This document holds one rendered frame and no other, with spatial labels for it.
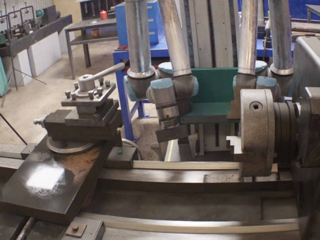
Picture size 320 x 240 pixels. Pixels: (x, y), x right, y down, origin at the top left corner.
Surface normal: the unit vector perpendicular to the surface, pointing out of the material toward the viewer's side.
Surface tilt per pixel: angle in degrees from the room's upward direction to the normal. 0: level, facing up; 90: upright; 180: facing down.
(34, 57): 90
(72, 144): 0
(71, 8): 90
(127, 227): 48
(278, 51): 100
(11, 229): 0
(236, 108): 57
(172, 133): 66
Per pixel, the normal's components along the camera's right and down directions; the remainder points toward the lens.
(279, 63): -0.66, 0.54
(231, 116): -0.22, -0.09
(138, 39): 0.03, 0.59
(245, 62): -0.51, 0.09
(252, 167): -0.16, 0.66
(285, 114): -0.18, -0.57
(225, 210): 0.18, -0.79
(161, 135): -0.06, 0.06
